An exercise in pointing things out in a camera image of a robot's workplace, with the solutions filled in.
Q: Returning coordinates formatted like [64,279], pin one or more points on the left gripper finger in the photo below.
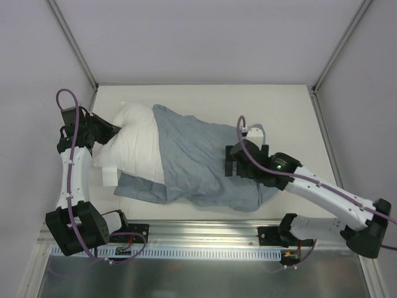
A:
[104,137]
[104,126]

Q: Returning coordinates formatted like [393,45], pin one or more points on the left aluminium frame post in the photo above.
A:
[68,35]

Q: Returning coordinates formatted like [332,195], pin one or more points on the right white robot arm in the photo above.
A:
[359,223]

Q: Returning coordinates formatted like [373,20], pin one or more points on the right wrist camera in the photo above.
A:
[256,135]

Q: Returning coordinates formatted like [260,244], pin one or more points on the right aluminium frame post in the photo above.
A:
[348,33]

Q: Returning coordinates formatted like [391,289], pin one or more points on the grey striped pillowcase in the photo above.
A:
[193,159]

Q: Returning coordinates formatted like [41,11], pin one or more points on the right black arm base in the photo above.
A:
[281,235]

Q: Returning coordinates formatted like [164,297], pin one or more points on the aluminium frame post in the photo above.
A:
[68,35]
[348,33]

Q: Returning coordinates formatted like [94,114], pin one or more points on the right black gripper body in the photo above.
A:
[231,161]

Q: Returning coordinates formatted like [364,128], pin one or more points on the white slotted cable duct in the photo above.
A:
[189,253]

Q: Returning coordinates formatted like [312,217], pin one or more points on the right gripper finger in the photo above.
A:
[243,171]
[231,166]

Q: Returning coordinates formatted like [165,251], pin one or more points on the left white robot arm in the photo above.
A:
[76,224]

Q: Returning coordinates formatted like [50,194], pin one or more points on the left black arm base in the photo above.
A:
[136,231]

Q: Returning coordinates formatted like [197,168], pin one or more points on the white pillow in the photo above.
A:
[134,150]

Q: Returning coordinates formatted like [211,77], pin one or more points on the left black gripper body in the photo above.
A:
[95,128]

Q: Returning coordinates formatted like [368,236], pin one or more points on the aluminium mounting rail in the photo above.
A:
[204,233]

